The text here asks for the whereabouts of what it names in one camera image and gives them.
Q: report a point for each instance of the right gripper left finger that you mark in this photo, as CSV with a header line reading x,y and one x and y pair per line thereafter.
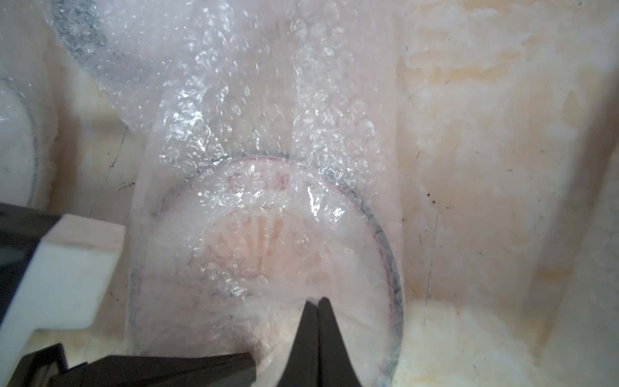
x,y
302,368

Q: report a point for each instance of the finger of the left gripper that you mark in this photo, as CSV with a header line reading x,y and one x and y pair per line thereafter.
x,y
230,370

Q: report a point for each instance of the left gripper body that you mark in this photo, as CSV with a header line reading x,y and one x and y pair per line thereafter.
x,y
38,369

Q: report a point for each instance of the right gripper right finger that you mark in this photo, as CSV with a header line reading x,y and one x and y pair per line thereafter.
x,y
335,368

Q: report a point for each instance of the orange pattern dinner plate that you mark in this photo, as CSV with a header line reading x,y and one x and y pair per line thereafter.
x,y
224,262

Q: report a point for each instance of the bubble wrap of orange plate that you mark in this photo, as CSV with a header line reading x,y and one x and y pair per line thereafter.
x,y
309,81

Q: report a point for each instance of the white plate in wrap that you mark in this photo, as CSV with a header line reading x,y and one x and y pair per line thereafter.
x,y
18,148

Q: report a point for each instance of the bubble wrap of white plate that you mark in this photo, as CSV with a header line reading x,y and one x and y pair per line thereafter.
x,y
22,63

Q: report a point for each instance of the bubble wrap of rear plate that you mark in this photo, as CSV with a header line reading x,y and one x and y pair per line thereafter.
x,y
138,52

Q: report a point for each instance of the grey rimmed plate rear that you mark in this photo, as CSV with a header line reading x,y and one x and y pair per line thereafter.
x,y
81,31

